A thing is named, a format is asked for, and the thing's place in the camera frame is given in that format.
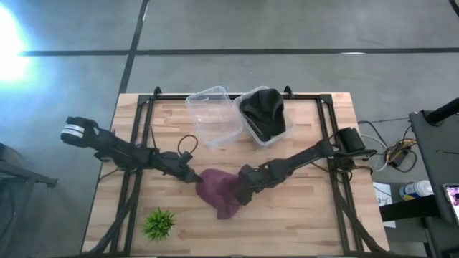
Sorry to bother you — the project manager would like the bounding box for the black metal table frame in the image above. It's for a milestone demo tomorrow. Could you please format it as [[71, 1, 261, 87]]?
[[85, 85, 390, 256]]

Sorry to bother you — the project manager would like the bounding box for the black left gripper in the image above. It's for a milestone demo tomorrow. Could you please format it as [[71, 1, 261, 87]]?
[[156, 150, 204, 185]]

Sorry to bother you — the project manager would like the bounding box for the tablet with lit screen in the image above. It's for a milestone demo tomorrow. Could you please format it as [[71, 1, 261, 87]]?
[[442, 183, 459, 225]]

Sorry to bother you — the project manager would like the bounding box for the black power strip with cables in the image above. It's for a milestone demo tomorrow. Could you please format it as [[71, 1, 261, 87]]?
[[385, 138, 418, 173]]

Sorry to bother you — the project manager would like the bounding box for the white printed paper sheet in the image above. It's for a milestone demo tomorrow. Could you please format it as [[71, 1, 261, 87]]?
[[372, 181, 397, 229]]

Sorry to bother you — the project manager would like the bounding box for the dark metal stand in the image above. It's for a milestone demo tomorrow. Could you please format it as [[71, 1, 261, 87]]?
[[0, 142, 59, 258]]

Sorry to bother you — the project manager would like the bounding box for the white bottle blue yellow label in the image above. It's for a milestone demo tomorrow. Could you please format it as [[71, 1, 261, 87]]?
[[398, 179, 435, 201]]

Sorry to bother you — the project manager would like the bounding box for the black looped gripper cable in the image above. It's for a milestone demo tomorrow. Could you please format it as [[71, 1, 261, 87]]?
[[176, 134, 199, 157]]

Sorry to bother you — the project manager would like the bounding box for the white cable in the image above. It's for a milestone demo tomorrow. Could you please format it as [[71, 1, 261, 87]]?
[[359, 133, 389, 173]]

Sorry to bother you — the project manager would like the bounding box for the black side desk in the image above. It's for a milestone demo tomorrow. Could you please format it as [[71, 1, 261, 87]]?
[[379, 108, 459, 258]]

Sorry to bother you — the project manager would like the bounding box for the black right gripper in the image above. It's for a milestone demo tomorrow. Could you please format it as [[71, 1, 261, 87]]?
[[235, 161, 277, 206]]

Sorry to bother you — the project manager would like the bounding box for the black cylindrical pole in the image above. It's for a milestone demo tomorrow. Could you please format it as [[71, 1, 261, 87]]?
[[425, 97, 459, 127]]

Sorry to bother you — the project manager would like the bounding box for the small green artificial plant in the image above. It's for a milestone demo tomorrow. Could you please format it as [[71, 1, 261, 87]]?
[[141, 208, 178, 242]]

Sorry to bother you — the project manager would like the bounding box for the black knit hat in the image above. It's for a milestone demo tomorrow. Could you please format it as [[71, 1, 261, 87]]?
[[239, 87, 288, 143]]

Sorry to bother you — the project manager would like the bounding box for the purple knit hat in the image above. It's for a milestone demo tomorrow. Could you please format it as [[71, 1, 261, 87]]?
[[195, 168, 245, 221]]

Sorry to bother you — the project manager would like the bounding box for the clear plastic container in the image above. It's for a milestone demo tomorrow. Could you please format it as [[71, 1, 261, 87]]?
[[233, 85, 296, 148], [184, 85, 245, 149]]

